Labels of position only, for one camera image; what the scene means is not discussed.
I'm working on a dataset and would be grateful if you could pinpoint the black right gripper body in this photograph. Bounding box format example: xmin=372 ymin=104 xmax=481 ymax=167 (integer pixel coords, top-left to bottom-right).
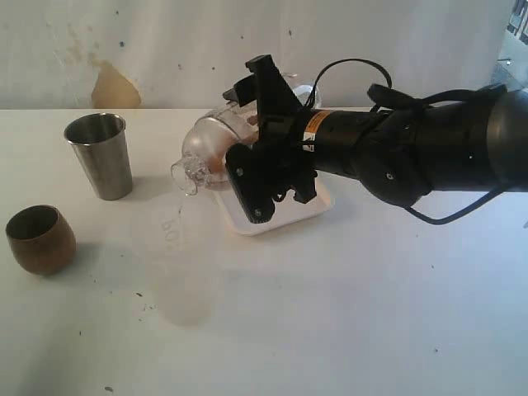
xmin=245 ymin=54 xmax=317 ymax=204

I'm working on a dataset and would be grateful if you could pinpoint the clear plastic shaker lid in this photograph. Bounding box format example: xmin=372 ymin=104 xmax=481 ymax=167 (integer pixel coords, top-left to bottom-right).
xmin=171 ymin=117 xmax=236 ymax=196

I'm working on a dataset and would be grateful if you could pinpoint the stainless steel cup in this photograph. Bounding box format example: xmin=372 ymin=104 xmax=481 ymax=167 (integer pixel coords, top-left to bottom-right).
xmin=64 ymin=112 xmax=133 ymax=200

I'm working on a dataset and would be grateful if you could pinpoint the brown wooden cup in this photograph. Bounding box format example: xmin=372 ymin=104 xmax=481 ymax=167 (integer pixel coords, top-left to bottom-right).
xmin=5 ymin=205 xmax=77 ymax=276

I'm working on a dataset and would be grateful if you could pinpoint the clear graduated shaker cup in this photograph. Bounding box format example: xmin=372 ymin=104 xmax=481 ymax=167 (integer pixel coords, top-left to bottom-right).
xmin=200 ymin=73 xmax=322 ymax=145

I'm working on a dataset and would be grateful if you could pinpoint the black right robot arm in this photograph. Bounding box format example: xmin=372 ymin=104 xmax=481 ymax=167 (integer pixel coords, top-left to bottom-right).
xmin=224 ymin=55 xmax=527 ymax=221

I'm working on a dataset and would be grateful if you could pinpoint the white rectangular tray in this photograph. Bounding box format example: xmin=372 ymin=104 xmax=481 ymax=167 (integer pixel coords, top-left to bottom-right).
xmin=214 ymin=181 xmax=335 ymax=236

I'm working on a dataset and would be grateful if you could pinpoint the frosted plastic deli container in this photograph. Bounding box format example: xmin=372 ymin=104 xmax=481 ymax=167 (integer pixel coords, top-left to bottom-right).
xmin=130 ymin=193 xmax=224 ymax=329

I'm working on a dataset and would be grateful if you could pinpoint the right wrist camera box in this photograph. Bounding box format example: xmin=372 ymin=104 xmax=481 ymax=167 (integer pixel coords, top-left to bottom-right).
xmin=225 ymin=144 xmax=276 ymax=224

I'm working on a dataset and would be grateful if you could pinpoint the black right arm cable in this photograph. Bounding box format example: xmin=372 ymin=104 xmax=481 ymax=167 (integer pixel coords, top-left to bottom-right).
xmin=307 ymin=59 xmax=393 ymax=108

